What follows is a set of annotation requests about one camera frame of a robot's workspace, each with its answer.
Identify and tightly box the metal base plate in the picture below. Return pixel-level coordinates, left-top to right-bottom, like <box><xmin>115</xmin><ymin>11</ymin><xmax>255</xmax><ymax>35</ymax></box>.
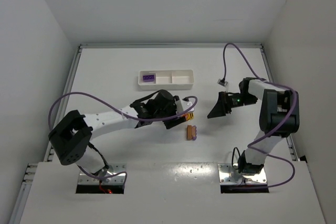
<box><xmin>218</xmin><ymin>163</ymin><xmax>267</xmax><ymax>186</ymax></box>
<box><xmin>78</xmin><ymin>164</ymin><xmax>127</xmax><ymax>186</ymax></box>

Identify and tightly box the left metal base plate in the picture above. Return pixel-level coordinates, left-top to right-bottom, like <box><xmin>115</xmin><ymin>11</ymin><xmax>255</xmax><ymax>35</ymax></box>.
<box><xmin>78</xmin><ymin>164</ymin><xmax>127</xmax><ymax>186</ymax></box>

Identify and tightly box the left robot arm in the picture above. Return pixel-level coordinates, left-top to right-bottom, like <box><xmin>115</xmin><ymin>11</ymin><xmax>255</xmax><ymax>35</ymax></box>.
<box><xmin>48</xmin><ymin>90</ymin><xmax>190</xmax><ymax>175</ymax></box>

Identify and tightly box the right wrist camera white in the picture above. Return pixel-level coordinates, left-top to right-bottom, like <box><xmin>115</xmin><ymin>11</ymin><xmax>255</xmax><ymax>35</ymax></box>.
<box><xmin>217</xmin><ymin>79</ymin><xmax>229</xmax><ymax>91</ymax></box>

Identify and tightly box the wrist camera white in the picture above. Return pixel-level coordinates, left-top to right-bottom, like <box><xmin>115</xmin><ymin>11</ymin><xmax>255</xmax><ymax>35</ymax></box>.
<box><xmin>174</xmin><ymin>95</ymin><xmax>194</xmax><ymax>114</ymax></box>
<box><xmin>217</xmin><ymin>79</ymin><xmax>229</xmax><ymax>91</ymax></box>

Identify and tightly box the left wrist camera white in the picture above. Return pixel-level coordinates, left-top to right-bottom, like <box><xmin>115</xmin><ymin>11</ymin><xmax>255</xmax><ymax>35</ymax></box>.
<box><xmin>174</xmin><ymin>95</ymin><xmax>194</xmax><ymax>114</ymax></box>

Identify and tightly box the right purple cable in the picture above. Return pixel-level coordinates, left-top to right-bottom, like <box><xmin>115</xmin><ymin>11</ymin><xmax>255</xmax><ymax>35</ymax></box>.
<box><xmin>223</xmin><ymin>42</ymin><xmax>300</xmax><ymax>188</ymax></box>

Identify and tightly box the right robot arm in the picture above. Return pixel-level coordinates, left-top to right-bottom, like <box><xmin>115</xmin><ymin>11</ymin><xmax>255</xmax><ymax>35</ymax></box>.
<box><xmin>207</xmin><ymin>78</ymin><xmax>300</xmax><ymax>175</ymax></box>

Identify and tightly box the brown lego brick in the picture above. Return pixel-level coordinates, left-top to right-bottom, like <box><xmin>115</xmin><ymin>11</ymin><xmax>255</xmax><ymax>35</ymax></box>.
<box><xmin>186</xmin><ymin>125</ymin><xmax>194</xmax><ymax>141</ymax></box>

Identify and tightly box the back aluminium frame rail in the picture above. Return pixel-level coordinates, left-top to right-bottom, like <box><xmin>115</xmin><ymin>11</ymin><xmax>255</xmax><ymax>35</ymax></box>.
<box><xmin>79</xmin><ymin>42</ymin><xmax>263</xmax><ymax>49</ymax></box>

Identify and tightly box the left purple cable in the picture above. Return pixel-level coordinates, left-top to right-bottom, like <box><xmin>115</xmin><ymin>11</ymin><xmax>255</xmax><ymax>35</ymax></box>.
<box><xmin>49</xmin><ymin>92</ymin><xmax>198</xmax><ymax>183</ymax></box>

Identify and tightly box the purple crown lego brick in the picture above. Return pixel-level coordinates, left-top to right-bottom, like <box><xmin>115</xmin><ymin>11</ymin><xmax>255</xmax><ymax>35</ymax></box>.
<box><xmin>191</xmin><ymin>125</ymin><xmax>197</xmax><ymax>141</ymax></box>

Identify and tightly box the white three-compartment tray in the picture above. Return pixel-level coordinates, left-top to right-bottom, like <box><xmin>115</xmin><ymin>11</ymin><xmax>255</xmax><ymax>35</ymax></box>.
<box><xmin>138</xmin><ymin>69</ymin><xmax>194</xmax><ymax>91</ymax></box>

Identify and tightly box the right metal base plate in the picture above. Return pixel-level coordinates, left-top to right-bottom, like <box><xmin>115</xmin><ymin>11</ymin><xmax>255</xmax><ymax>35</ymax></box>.
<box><xmin>218</xmin><ymin>163</ymin><xmax>267</xmax><ymax>186</ymax></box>

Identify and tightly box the purple cable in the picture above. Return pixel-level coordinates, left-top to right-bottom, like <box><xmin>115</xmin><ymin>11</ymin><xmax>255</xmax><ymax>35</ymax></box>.
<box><xmin>49</xmin><ymin>92</ymin><xmax>198</xmax><ymax>183</ymax></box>
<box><xmin>223</xmin><ymin>42</ymin><xmax>300</xmax><ymax>188</ymax></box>

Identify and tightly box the purple half-round lego brick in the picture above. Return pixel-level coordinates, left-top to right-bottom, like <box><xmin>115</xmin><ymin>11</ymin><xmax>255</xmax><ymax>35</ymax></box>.
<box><xmin>142</xmin><ymin>74</ymin><xmax>155</xmax><ymax>82</ymax></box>

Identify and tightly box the left aluminium frame rail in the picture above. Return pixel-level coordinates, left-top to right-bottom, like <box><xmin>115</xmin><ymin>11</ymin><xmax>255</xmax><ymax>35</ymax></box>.
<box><xmin>8</xmin><ymin>46</ymin><xmax>82</xmax><ymax>223</ymax></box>

